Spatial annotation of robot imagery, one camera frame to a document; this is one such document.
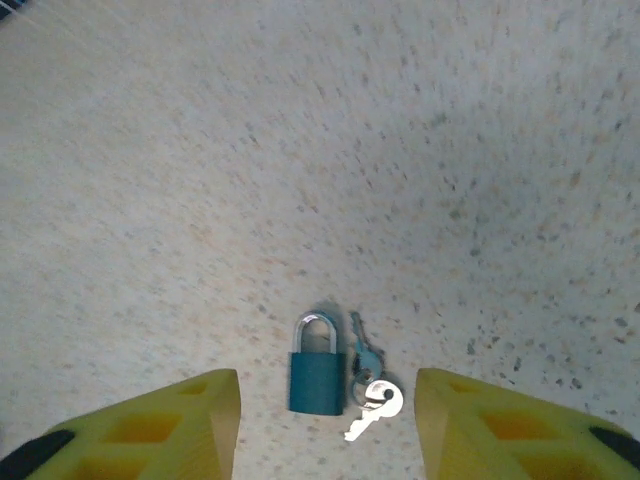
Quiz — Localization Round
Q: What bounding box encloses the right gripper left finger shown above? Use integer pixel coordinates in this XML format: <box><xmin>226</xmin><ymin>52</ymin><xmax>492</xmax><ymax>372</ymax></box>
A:
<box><xmin>0</xmin><ymin>368</ymin><xmax>243</xmax><ymax>480</ymax></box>

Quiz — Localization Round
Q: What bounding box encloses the teal padlock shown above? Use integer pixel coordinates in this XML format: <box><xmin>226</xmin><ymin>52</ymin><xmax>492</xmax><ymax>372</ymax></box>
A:
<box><xmin>286</xmin><ymin>309</ymin><xmax>347</xmax><ymax>418</ymax></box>

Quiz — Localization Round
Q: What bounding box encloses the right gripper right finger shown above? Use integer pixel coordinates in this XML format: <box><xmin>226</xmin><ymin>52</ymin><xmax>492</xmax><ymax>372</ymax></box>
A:
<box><xmin>414</xmin><ymin>368</ymin><xmax>640</xmax><ymax>480</ymax></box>

